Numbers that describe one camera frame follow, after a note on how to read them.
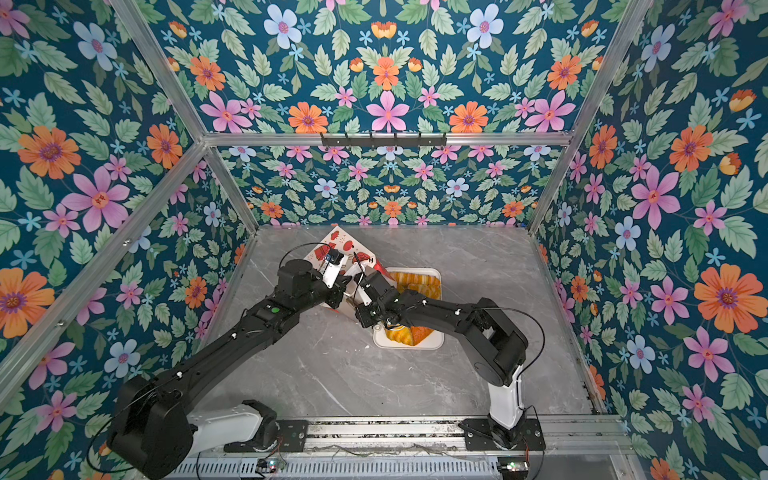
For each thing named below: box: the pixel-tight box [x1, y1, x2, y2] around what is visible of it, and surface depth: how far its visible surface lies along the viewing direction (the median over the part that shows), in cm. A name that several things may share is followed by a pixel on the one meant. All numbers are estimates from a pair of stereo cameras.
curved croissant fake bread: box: [384, 324, 415, 347], surface depth 88 cm
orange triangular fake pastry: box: [410, 326, 434, 346], surface depth 90 cm
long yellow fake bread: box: [390, 272, 441, 300], surface depth 103 cm
